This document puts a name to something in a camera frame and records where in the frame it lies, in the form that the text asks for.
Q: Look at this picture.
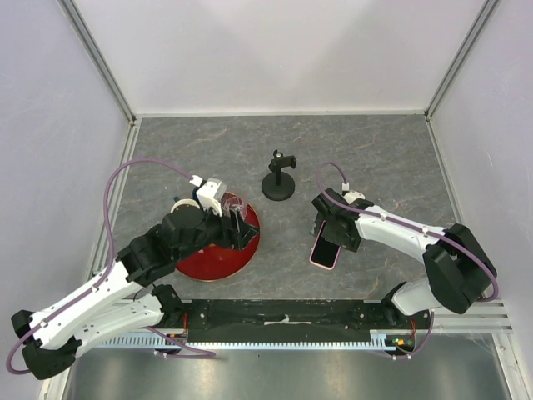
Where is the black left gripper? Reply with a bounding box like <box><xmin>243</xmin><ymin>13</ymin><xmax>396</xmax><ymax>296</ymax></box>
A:
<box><xmin>175</xmin><ymin>201</ymin><xmax>260</xmax><ymax>263</ymax></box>

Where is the phone with pink case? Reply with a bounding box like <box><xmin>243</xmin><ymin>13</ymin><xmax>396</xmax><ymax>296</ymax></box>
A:
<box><xmin>309</xmin><ymin>222</ymin><xmax>341</xmax><ymax>271</ymax></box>

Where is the black phone stand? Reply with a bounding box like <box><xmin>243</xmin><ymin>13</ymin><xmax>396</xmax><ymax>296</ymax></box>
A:
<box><xmin>262</xmin><ymin>150</ymin><xmax>297</xmax><ymax>202</ymax></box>

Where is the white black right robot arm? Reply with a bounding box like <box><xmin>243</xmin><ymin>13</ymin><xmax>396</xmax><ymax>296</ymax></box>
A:
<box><xmin>311</xmin><ymin>187</ymin><xmax>498</xmax><ymax>328</ymax></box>

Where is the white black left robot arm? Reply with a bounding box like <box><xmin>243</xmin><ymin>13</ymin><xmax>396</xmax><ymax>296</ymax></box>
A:
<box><xmin>6</xmin><ymin>204</ymin><xmax>260</xmax><ymax>380</ymax></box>

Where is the clear drinking glass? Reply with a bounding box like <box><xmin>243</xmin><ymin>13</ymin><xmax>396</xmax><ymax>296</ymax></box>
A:
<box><xmin>221</xmin><ymin>192</ymin><xmax>248</xmax><ymax>220</ymax></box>

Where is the red round tray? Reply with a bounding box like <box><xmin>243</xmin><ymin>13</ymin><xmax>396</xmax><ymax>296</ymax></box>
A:
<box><xmin>176</xmin><ymin>204</ymin><xmax>260</xmax><ymax>282</ymax></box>

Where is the cream and green mug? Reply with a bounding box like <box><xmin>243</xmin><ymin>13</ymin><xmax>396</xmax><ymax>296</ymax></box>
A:
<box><xmin>170</xmin><ymin>198</ymin><xmax>201</xmax><ymax>213</ymax></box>

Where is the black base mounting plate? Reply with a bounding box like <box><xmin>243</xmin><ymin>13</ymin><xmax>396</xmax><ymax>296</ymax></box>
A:
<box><xmin>177</xmin><ymin>299</ymin><xmax>431</xmax><ymax>331</ymax></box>

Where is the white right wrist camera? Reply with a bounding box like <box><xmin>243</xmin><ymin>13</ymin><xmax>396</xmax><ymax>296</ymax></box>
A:
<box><xmin>341</xmin><ymin>182</ymin><xmax>366</xmax><ymax>208</ymax></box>

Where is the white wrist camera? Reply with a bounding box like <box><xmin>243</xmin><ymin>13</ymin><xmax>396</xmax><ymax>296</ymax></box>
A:
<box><xmin>189</xmin><ymin>175</ymin><xmax>227</xmax><ymax>217</ymax></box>
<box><xmin>341</xmin><ymin>182</ymin><xmax>366</xmax><ymax>208</ymax></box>

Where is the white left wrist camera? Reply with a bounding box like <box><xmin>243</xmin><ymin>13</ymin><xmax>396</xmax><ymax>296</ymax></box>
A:
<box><xmin>189</xmin><ymin>175</ymin><xmax>227</xmax><ymax>217</ymax></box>

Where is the light blue cable duct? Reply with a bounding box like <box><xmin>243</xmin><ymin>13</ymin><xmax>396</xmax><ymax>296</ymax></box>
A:
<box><xmin>98</xmin><ymin>325</ymin><xmax>416</xmax><ymax>350</ymax></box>

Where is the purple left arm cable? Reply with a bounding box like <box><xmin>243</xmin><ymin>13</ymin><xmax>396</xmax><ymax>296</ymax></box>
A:
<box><xmin>6</xmin><ymin>157</ymin><xmax>217</xmax><ymax>374</ymax></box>

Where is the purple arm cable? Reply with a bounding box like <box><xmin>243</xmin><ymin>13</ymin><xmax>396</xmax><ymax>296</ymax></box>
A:
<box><xmin>316</xmin><ymin>162</ymin><xmax>501</xmax><ymax>362</ymax></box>
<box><xmin>6</xmin><ymin>157</ymin><xmax>217</xmax><ymax>374</ymax></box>

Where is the aluminium frame rail front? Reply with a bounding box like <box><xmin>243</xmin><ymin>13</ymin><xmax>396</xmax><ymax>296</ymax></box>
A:
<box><xmin>57</xmin><ymin>297</ymin><xmax>512</xmax><ymax>333</ymax></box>

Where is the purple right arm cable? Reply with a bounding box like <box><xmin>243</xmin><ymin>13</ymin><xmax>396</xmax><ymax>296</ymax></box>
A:
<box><xmin>316</xmin><ymin>162</ymin><xmax>501</xmax><ymax>362</ymax></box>

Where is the aluminium frame post right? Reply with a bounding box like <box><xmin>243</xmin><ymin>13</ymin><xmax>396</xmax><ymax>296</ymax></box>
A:
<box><xmin>424</xmin><ymin>0</ymin><xmax>500</xmax><ymax>122</ymax></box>

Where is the aluminium frame post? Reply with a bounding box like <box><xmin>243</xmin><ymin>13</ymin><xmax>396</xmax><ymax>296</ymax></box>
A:
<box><xmin>424</xmin><ymin>0</ymin><xmax>500</xmax><ymax>122</ymax></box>
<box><xmin>57</xmin><ymin>0</ymin><xmax>137</xmax><ymax>124</ymax></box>

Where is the aluminium frame post left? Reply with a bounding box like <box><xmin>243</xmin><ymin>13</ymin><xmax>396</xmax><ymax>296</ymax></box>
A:
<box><xmin>57</xmin><ymin>0</ymin><xmax>137</xmax><ymax>124</ymax></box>

